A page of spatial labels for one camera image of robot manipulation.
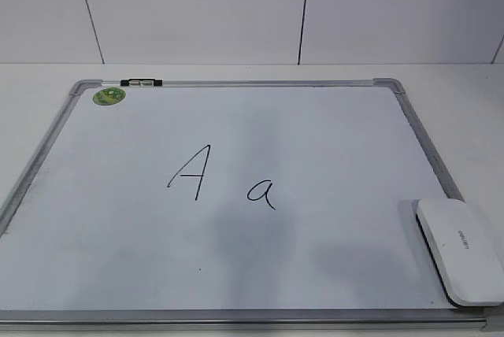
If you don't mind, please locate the round green magnet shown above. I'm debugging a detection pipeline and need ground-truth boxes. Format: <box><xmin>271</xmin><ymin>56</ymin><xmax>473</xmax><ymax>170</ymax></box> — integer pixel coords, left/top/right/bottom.
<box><xmin>93</xmin><ymin>87</ymin><xmax>126</xmax><ymax>106</ymax></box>

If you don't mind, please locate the white board with grey frame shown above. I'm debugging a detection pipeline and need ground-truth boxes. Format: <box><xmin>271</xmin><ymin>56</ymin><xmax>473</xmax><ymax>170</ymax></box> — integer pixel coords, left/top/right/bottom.
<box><xmin>1</xmin><ymin>79</ymin><xmax>503</xmax><ymax>331</ymax></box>

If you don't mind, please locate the white whiteboard eraser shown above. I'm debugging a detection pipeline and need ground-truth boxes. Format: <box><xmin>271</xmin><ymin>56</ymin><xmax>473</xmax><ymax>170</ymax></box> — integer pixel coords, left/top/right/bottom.
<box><xmin>416</xmin><ymin>198</ymin><xmax>503</xmax><ymax>307</ymax></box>

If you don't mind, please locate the black and clear board clip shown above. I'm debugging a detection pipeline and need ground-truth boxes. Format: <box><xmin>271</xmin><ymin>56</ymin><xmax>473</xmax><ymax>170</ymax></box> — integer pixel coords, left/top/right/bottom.
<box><xmin>120</xmin><ymin>78</ymin><xmax>163</xmax><ymax>87</ymax></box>

